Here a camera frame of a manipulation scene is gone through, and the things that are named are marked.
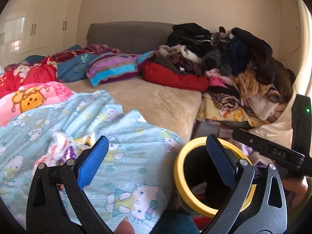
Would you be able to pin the pile of dark clothes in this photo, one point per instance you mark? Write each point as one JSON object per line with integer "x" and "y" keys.
{"x": 192, "y": 49}

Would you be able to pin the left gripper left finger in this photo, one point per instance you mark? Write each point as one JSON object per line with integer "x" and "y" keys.
{"x": 46, "y": 212}

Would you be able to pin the lilac fleece cloth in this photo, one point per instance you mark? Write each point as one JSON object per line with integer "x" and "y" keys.
{"x": 254, "y": 156}

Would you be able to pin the red floral quilt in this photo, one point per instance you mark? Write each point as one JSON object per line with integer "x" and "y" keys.
{"x": 42, "y": 72}

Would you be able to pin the grey bed headboard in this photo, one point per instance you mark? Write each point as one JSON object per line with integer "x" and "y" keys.
{"x": 132, "y": 37}

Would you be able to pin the yellow rimmed black trash bin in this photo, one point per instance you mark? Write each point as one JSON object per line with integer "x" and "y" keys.
{"x": 193, "y": 166}

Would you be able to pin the yellow cartoon blanket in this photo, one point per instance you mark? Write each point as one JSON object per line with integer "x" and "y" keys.
{"x": 209, "y": 112}

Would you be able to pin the striped purple blue pillow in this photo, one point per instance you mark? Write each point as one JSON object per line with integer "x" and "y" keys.
{"x": 110, "y": 67}

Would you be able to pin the person's left hand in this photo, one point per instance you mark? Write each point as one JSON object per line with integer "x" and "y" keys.
{"x": 124, "y": 227}

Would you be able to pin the dark red patterned quilt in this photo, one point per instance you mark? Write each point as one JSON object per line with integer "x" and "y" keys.
{"x": 66, "y": 55}

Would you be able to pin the red pillow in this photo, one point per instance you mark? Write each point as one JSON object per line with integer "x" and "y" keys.
{"x": 160, "y": 75}

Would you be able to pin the cream curtain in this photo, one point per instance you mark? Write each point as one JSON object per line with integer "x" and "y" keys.
{"x": 280, "y": 132}

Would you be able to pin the beige bed sheet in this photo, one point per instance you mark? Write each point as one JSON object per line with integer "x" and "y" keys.
{"x": 170, "y": 108}

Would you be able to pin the cream glossy wardrobe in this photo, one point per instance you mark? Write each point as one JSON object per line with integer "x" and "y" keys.
{"x": 39, "y": 27}

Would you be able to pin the light blue Hello Kitty blanket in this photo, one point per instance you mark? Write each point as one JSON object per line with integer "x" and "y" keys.
{"x": 135, "y": 180}

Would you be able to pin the person's right hand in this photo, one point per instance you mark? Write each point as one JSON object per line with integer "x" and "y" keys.
{"x": 299, "y": 186}

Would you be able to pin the blue leaf pattern quilt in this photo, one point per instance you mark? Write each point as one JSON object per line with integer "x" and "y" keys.
{"x": 74, "y": 69}

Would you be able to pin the white plastic wrapper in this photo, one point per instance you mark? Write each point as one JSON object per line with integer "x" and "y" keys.
{"x": 63, "y": 147}

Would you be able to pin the pink cartoon bear blanket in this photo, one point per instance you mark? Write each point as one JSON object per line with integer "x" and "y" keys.
{"x": 32, "y": 96}

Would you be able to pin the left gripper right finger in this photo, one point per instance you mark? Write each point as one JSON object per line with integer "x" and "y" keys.
{"x": 256, "y": 203}

